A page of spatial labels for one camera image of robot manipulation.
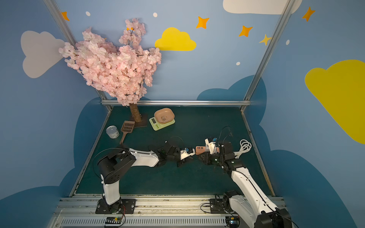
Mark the orange power strip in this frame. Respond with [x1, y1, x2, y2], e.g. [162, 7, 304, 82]
[195, 146, 220, 155]

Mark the green electronic kitchen scale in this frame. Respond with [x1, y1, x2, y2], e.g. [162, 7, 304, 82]
[149, 117, 175, 131]

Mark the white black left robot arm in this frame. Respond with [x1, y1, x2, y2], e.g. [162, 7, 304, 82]
[97, 141, 196, 206]

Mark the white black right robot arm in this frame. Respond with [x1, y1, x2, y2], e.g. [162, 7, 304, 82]
[196, 140, 294, 228]

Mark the pink panda pet bowl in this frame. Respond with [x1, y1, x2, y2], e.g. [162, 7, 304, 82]
[154, 108, 175, 124]

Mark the brown plastic litter scoop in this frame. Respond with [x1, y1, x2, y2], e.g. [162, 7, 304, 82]
[119, 121, 135, 144]

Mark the silver tin can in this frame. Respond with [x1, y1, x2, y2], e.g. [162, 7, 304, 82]
[106, 125, 119, 139]

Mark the small black controller box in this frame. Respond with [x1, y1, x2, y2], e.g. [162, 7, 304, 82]
[225, 216, 240, 228]

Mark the small green circuit board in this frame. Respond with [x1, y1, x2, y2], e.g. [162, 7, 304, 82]
[104, 217, 123, 227]

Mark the artificial cherry blossom tree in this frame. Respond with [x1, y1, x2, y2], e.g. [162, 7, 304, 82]
[59, 19, 162, 123]

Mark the white power strip cord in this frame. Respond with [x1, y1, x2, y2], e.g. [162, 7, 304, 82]
[233, 139, 253, 159]

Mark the dark metal tree base plate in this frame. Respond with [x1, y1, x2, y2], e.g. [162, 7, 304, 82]
[134, 114, 149, 128]

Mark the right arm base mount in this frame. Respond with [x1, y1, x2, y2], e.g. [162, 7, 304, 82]
[208, 191, 252, 216]

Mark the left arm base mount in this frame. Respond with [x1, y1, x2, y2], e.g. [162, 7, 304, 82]
[95, 198, 136, 215]

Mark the aluminium frame rail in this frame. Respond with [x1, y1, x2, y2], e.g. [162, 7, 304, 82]
[101, 99, 252, 107]

